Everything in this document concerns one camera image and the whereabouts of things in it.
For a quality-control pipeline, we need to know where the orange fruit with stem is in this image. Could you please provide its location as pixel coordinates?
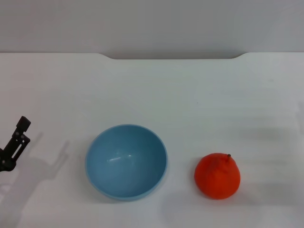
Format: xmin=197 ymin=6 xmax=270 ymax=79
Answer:
xmin=194 ymin=153 xmax=241 ymax=200

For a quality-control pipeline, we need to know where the blue ceramic bowl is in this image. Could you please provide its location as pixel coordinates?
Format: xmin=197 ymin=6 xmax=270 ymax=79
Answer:
xmin=85 ymin=123 xmax=169 ymax=202

